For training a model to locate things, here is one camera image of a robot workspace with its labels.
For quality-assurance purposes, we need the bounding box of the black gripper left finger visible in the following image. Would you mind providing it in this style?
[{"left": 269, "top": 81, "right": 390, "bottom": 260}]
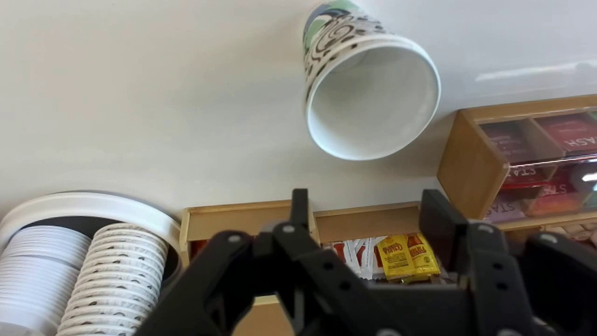
[{"left": 133, "top": 187, "right": 407, "bottom": 336}]

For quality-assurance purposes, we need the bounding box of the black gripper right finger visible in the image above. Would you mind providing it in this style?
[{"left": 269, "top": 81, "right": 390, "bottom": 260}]
[{"left": 418, "top": 189, "right": 597, "bottom": 336}]

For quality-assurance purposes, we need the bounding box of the stack of paper cups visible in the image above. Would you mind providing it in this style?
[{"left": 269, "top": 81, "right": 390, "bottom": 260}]
[{"left": 56, "top": 223, "right": 172, "bottom": 336}]

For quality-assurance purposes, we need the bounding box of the yellow sweetener packet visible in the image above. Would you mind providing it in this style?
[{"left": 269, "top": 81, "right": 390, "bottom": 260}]
[
  {"left": 375, "top": 234, "right": 415, "bottom": 282},
  {"left": 407, "top": 232, "right": 444, "bottom": 279}
]

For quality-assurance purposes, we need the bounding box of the wooden tea box clear lid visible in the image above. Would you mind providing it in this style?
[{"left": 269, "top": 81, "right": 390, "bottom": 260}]
[{"left": 435, "top": 92, "right": 597, "bottom": 234}]

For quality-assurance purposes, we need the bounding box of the white round dispenser base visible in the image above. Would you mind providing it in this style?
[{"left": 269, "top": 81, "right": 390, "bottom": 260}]
[{"left": 0, "top": 191, "right": 183, "bottom": 286}]

